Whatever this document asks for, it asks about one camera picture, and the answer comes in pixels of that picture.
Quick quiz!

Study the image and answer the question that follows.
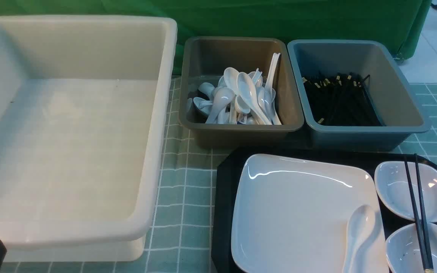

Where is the white ceramic soup spoon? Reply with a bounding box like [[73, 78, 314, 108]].
[[341, 204, 376, 273]]

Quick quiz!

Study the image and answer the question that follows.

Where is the black serving tray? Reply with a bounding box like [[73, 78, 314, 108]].
[[211, 147, 437, 273]]

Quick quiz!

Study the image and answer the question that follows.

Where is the blue-grey plastic bin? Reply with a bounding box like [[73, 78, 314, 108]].
[[287, 39, 431, 151]]

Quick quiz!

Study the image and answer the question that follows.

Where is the pile of white spoons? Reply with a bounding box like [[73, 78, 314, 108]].
[[185, 52, 282, 126]]

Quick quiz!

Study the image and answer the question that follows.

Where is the large white square plate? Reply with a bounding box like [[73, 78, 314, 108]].
[[231, 154, 390, 273]]

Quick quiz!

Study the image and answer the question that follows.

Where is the large white plastic tub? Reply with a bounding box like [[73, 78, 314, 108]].
[[0, 14, 178, 262]]

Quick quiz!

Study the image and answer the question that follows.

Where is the black chopstick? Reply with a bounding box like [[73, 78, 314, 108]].
[[404, 157, 430, 273], [414, 154, 434, 273]]

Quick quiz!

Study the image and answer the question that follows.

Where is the green backdrop cloth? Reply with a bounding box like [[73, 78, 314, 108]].
[[0, 0, 431, 75]]

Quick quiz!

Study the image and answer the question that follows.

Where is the green checkered tablecloth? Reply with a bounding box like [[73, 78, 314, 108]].
[[0, 77, 437, 273]]

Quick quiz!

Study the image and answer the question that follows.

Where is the pile of black chopsticks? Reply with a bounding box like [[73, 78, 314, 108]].
[[302, 72, 384, 127]]

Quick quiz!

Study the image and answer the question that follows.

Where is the small white bowl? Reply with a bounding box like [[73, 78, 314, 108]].
[[374, 161, 437, 223], [386, 223, 437, 273]]

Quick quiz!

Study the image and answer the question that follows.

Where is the brown plastic bin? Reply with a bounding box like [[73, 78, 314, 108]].
[[178, 36, 305, 149]]

